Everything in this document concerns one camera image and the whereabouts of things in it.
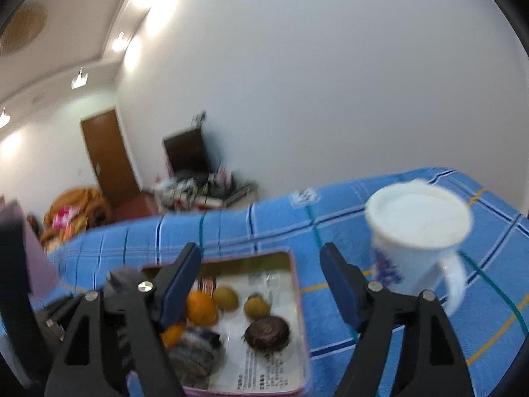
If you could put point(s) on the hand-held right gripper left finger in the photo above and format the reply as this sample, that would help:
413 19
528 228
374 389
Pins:
179 289

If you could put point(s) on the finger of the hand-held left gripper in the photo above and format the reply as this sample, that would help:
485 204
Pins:
122 278

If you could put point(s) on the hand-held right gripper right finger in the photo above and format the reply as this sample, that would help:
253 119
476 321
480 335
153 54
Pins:
341 289

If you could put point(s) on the orange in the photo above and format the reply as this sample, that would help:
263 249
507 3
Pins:
173 335
201 308

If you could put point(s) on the pink metal tin box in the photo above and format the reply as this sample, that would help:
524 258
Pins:
299 297

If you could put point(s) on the small yellow-green fruit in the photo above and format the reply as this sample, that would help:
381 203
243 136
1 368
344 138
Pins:
225 298
257 307

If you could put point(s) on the round foil-wrapped cake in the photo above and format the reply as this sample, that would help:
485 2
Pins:
194 353

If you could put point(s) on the dark purple round fruit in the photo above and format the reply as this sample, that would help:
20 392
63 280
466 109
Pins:
266 334

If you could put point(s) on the lilac tall kettle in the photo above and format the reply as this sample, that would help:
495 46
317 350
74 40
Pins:
39 264

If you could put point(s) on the orange leather armchair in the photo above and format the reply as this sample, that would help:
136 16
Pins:
89 206

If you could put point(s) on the pink cushion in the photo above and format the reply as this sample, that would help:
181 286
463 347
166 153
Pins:
62 217

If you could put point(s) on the white mug with lid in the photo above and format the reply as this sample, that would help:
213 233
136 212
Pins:
413 231

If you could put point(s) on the white television stand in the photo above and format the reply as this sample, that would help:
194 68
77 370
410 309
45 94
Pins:
206 196

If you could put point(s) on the blue plaid blanket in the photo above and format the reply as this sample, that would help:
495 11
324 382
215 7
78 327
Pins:
268 223

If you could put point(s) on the printed paper sheet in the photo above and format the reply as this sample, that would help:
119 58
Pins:
264 368

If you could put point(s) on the brown wooden door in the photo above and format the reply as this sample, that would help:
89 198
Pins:
109 157

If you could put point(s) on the black flat television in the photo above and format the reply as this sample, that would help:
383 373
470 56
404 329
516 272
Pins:
186 151

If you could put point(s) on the square ceiling spotlight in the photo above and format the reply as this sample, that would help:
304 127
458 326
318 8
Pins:
79 79
3 118

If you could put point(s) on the round golden ceiling lamp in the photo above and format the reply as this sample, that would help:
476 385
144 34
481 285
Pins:
22 27

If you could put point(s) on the wall power socket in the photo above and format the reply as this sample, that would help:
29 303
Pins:
200 118

